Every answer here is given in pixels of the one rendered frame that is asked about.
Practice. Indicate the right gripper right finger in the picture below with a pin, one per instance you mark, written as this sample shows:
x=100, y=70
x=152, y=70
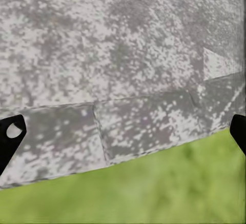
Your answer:
x=238, y=131

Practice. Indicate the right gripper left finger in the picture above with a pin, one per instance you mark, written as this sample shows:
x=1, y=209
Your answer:
x=12, y=131

